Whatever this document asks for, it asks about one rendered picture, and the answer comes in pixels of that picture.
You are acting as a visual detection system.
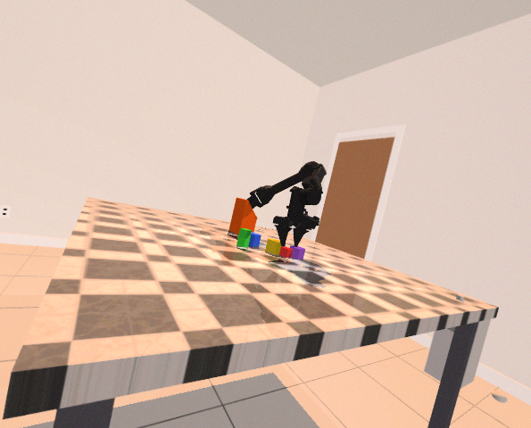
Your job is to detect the yellow block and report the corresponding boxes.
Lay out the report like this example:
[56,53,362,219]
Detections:
[265,239,284,255]

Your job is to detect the blue cube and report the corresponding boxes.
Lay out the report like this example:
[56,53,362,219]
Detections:
[249,232,261,247]

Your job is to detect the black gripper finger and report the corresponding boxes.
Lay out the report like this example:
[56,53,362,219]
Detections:
[275,225,293,246]
[293,228,310,247]

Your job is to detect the purple block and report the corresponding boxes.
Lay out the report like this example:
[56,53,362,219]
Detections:
[290,245,306,259]

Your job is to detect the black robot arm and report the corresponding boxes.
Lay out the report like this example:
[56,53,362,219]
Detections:
[246,161,327,229]

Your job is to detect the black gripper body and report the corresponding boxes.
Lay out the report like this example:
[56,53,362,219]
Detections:
[273,203,311,230]

